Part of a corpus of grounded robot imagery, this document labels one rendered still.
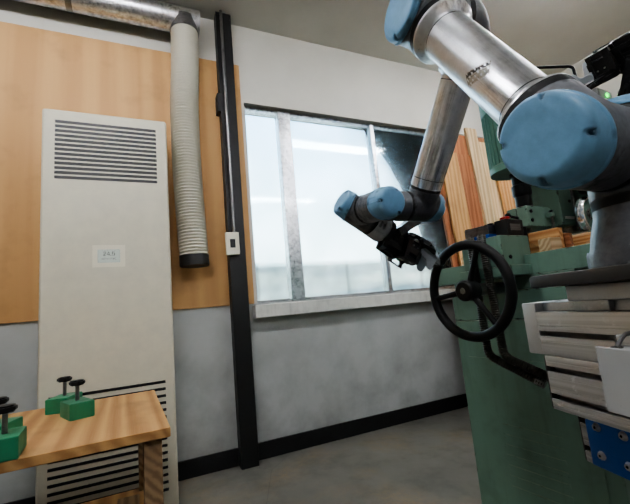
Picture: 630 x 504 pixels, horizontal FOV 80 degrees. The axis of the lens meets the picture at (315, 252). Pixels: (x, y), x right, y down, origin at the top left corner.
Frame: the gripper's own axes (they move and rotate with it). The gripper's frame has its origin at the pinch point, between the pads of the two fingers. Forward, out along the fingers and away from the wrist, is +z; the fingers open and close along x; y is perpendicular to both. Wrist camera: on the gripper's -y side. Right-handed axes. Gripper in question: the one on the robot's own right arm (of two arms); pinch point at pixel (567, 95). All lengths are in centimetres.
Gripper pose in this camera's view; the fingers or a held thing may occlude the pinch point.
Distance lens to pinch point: 140.2
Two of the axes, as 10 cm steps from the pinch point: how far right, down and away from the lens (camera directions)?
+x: -6.8, 5.5, -4.8
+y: -5.6, -8.2, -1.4
